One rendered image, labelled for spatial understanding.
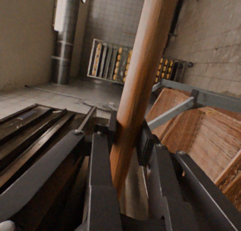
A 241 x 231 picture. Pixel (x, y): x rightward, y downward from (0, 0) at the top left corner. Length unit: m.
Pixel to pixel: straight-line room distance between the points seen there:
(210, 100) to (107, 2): 5.07
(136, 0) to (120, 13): 0.59
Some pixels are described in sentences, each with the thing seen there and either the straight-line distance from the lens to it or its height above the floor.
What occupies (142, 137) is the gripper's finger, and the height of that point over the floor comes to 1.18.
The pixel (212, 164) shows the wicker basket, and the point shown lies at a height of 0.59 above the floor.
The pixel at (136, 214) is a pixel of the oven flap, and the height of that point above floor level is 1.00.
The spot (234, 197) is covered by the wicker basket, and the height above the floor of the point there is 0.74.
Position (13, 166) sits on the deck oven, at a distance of 1.02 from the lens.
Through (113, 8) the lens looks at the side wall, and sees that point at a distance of 5.39.
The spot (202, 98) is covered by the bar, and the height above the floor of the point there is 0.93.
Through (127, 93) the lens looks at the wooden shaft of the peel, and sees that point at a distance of 0.16.
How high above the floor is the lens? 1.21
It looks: 3 degrees down
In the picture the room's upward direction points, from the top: 78 degrees counter-clockwise
